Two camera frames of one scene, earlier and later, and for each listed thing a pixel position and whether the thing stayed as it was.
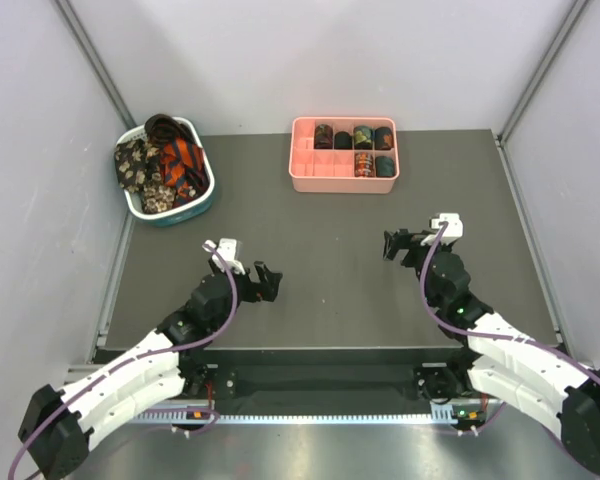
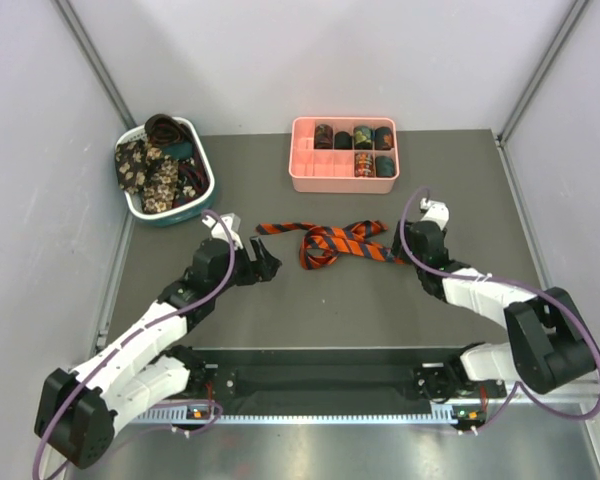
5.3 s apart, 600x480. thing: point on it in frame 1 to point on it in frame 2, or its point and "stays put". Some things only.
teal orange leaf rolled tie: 383,138 stays put
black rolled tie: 342,140 stays put
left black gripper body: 247,290 to 246,271
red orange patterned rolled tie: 364,164 stays put
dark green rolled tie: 385,166 stays put
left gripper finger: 269,288 to 268,267
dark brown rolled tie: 161,128 stays put
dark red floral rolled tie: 323,137 stays put
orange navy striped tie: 177,155 to 321,243
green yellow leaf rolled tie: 362,137 stays put
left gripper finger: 260,268 to 259,247
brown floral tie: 138,170 stays put
